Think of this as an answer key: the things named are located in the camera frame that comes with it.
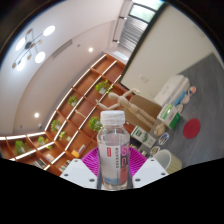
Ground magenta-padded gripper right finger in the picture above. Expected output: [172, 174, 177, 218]
[125, 146, 169, 190]

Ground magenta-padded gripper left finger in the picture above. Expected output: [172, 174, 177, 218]
[59, 147, 101, 190]

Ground clear plastic water bottle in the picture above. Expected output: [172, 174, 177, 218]
[96, 109, 131, 192]

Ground yellow striped white mug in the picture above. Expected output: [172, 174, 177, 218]
[153, 148, 184, 175]

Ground green white drink carton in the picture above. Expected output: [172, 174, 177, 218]
[130, 125, 157, 148]

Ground small green white box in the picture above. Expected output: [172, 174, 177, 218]
[157, 103, 182, 130]

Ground red round coaster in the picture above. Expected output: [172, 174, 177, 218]
[182, 118, 202, 140]

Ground tan chair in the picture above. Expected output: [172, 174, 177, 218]
[128, 94, 163, 128]

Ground stack of white boxes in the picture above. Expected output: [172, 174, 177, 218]
[153, 74, 191, 108]

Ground branched ceiling lamp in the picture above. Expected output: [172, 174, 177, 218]
[11, 24, 57, 72]

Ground grey curtain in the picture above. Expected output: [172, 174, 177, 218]
[119, 16, 148, 53]

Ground window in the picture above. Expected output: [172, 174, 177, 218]
[129, 0, 166, 24]

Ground wooden wall shelf unit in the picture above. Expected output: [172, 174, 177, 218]
[0, 53, 134, 177]

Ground white wall outlet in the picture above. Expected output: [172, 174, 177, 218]
[139, 74, 150, 84]

